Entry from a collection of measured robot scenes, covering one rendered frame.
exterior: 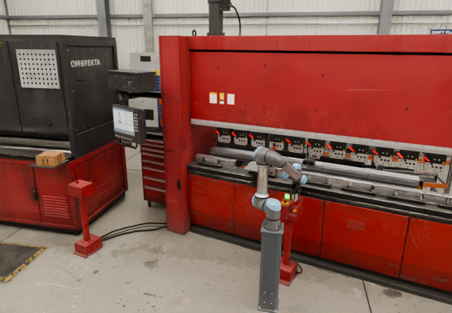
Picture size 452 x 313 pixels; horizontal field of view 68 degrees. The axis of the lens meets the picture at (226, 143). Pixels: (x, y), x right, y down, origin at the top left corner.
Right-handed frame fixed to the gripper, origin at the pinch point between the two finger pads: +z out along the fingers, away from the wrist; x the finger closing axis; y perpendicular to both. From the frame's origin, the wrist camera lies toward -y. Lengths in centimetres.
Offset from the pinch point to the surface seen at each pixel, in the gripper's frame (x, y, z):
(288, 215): 3.5, -6.2, 13.0
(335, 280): -40, 14, 85
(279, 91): 36, 43, -90
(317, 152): -6, 42, -34
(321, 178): -11.1, 42.5, -6.2
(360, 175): -43, 71, -5
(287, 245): 4.1, -3.9, 48.4
